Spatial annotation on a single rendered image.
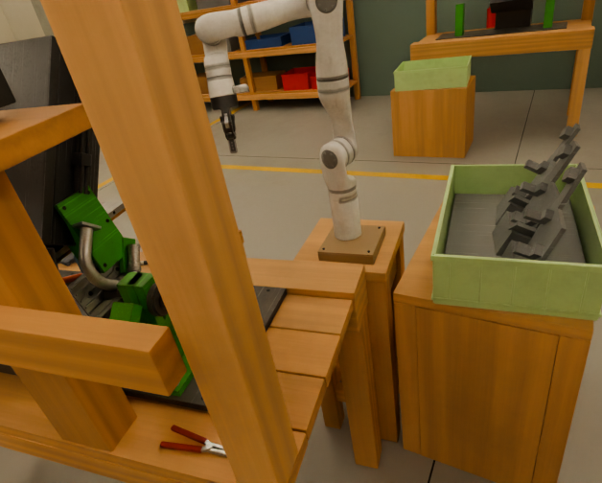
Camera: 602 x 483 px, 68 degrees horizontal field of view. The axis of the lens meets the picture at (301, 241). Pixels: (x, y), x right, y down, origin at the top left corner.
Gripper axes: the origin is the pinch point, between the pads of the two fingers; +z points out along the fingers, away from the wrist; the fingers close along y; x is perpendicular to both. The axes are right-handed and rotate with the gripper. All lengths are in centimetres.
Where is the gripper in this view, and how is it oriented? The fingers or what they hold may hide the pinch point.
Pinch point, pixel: (233, 147)
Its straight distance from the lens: 133.7
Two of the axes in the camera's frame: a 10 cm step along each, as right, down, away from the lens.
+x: 9.9, -1.7, 0.2
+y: 0.7, 3.0, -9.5
